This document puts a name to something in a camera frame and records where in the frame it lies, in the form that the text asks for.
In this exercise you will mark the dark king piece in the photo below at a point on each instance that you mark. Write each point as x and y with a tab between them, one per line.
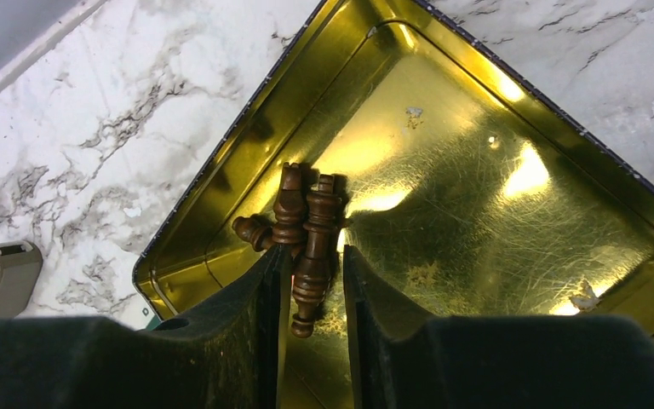
313	272

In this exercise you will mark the dark rook piece lying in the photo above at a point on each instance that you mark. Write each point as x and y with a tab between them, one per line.
290	210

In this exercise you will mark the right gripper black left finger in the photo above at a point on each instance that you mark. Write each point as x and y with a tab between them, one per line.
226	352

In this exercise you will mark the gold tin with dark pieces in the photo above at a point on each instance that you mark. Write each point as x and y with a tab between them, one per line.
466	188

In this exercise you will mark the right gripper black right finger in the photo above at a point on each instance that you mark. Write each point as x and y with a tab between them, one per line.
402	356

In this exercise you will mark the small grey tan clip device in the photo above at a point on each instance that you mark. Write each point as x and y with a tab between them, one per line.
21	263

